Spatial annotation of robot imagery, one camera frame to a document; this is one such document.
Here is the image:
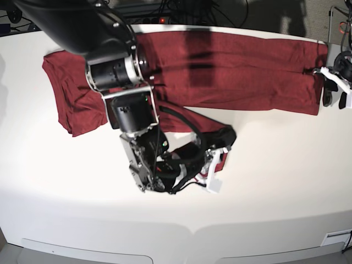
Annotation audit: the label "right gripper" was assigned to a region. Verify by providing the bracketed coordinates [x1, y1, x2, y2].
[162, 125, 237, 194]

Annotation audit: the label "black power strip red switch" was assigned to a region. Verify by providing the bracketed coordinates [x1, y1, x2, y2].
[131, 16, 166, 24]

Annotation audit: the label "white wall socket plate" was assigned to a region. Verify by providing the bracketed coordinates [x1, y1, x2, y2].
[321, 230, 351, 246]

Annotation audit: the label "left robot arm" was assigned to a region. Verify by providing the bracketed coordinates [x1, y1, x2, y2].
[313, 1, 351, 109]

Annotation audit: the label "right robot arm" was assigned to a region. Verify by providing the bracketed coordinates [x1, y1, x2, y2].
[15, 1, 237, 195]

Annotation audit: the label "tangled black cables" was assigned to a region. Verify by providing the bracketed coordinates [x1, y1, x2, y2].
[153, 0, 248, 26]

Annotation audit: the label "white metal stand frame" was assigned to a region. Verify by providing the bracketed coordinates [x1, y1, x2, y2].
[328, 5, 348, 45]

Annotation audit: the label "dark red long-sleeve shirt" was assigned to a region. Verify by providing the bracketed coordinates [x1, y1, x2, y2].
[42, 31, 328, 137]

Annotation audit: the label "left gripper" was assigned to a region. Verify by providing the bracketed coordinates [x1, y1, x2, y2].
[313, 67, 352, 107]

